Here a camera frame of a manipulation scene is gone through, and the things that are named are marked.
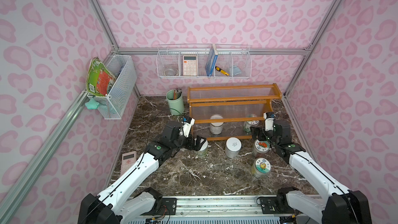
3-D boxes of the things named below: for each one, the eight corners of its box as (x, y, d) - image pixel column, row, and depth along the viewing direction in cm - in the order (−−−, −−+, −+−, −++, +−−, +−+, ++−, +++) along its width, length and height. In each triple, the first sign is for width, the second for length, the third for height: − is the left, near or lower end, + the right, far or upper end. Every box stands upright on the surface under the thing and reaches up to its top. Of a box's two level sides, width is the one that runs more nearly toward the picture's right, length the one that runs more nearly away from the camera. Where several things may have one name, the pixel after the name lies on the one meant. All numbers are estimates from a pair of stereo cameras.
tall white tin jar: (225, 158, 90) (227, 150, 82) (224, 145, 96) (226, 137, 88) (239, 158, 90) (242, 150, 82) (237, 145, 96) (240, 137, 88)
